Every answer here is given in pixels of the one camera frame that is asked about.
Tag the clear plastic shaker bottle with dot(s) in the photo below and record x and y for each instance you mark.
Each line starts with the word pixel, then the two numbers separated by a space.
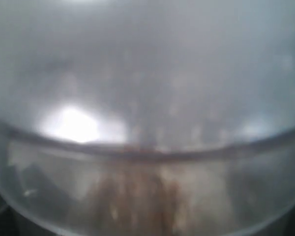
pixel 148 117

